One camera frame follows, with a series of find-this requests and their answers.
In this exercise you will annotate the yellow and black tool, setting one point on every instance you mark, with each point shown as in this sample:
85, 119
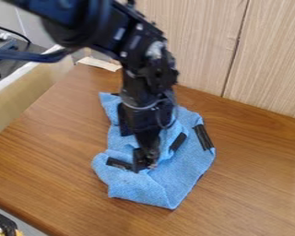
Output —
1, 226

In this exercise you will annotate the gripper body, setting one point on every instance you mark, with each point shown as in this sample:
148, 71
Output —
146, 116

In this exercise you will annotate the white paper sheet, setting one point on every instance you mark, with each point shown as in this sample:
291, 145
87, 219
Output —
100, 63

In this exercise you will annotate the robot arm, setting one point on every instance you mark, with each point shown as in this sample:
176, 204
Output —
113, 29

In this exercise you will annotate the blue cloth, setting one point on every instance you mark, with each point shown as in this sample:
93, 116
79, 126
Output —
170, 181

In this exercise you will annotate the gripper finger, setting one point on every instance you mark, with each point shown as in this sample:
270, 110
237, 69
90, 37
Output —
140, 161
154, 150

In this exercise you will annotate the cardboard box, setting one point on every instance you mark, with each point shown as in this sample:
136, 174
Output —
18, 92

